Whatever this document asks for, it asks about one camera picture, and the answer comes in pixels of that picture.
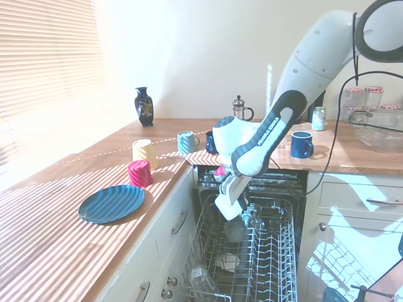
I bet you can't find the white green drink can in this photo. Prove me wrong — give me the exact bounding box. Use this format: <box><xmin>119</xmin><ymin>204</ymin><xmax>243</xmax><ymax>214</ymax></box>
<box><xmin>311</xmin><ymin>106</ymin><xmax>327</xmax><ymax>131</ymax></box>

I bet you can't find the glass french press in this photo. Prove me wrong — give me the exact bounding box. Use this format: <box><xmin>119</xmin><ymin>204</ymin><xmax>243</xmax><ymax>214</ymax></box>
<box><xmin>232</xmin><ymin>94</ymin><xmax>254</xmax><ymax>122</ymax></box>

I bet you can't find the black camera stand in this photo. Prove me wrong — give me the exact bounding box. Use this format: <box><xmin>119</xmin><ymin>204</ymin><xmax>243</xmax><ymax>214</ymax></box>
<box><xmin>350</xmin><ymin>284</ymin><xmax>398</xmax><ymax>302</ymax></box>

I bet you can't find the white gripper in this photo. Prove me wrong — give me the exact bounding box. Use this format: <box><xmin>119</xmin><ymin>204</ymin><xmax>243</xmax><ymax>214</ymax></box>
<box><xmin>215</xmin><ymin>174</ymin><xmax>253</xmax><ymax>221</ymax></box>

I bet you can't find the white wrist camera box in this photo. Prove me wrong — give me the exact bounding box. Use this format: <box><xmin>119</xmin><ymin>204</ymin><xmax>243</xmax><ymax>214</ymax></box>
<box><xmin>213</xmin><ymin>166</ymin><xmax>232</xmax><ymax>185</ymax></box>

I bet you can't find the red ribbed mug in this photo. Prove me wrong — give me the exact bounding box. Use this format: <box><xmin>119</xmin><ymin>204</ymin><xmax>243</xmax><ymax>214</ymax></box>
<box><xmin>127</xmin><ymin>159</ymin><xmax>154</xmax><ymax>189</ymax></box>

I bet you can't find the open dishwasher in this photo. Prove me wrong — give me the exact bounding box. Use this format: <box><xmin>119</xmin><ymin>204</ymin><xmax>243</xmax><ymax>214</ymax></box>
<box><xmin>177</xmin><ymin>164</ymin><xmax>309</xmax><ymax>302</ymax></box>

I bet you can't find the dark blue mug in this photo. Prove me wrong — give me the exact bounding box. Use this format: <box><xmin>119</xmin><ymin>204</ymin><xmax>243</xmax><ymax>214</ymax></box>
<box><xmin>290</xmin><ymin>130</ymin><xmax>315</xmax><ymax>159</ymax></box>
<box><xmin>205</xmin><ymin>131</ymin><xmax>220</xmax><ymax>155</ymax></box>

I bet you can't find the dark blue round plate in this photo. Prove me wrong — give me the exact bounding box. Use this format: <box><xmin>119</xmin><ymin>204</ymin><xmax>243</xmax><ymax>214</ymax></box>
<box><xmin>78</xmin><ymin>184</ymin><xmax>146</xmax><ymax>225</ymax></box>

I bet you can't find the cream window blind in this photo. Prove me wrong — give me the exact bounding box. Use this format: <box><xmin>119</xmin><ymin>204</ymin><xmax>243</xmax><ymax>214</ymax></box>
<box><xmin>0</xmin><ymin>0</ymin><xmax>105</xmax><ymax>177</ymax></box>

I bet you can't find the metal drawer handle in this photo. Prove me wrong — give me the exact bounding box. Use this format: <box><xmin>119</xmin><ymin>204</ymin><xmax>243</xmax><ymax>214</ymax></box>
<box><xmin>138</xmin><ymin>281</ymin><xmax>150</xmax><ymax>302</ymax></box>
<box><xmin>366</xmin><ymin>198</ymin><xmax>403</xmax><ymax>206</ymax></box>
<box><xmin>171</xmin><ymin>210</ymin><xmax>189</xmax><ymax>235</ymax></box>

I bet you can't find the light teal ribbed mug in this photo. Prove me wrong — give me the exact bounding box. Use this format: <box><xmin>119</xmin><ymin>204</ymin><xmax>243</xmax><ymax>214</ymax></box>
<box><xmin>176</xmin><ymin>131</ymin><xmax>201</xmax><ymax>155</ymax></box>

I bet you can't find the clear container with black clips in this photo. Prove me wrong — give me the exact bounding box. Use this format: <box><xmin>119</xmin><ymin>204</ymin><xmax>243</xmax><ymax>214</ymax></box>
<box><xmin>348</xmin><ymin>108</ymin><xmax>403</xmax><ymax>152</ymax></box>

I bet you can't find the white bowl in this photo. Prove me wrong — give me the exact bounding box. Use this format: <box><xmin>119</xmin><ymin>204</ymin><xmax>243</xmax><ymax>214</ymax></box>
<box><xmin>215</xmin><ymin>254</ymin><xmax>241</xmax><ymax>272</ymax></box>

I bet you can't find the clear drinking glass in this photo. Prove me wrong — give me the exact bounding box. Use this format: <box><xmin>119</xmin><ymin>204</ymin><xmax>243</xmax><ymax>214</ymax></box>
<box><xmin>188</xmin><ymin>266</ymin><xmax>220</xmax><ymax>299</ymax></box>

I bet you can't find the yellow ribbed mug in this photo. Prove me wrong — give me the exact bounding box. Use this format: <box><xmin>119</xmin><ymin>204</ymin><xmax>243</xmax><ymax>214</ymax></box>
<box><xmin>131</xmin><ymin>138</ymin><xmax>159</xmax><ymax>171</ymax></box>

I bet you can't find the dark blue floral vase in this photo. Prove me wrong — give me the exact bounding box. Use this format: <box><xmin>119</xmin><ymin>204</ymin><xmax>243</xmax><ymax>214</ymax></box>
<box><xmin>134</xmin><ymin>87</ymin><xmax>156</xmax><ymax>128</ymax></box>

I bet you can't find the wire dishwasher rack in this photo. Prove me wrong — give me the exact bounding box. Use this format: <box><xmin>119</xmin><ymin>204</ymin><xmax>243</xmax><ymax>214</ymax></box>
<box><xmin>178</xmin><ymin>193</ymin><xmax>298</xmax><ymax>302</ymax></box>

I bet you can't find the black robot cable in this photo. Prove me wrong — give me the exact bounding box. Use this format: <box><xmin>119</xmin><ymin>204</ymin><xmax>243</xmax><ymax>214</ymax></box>
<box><xmin>304</xmin><ymin>12</ymin><xmax>403</xmax><ymax>194</ymax></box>

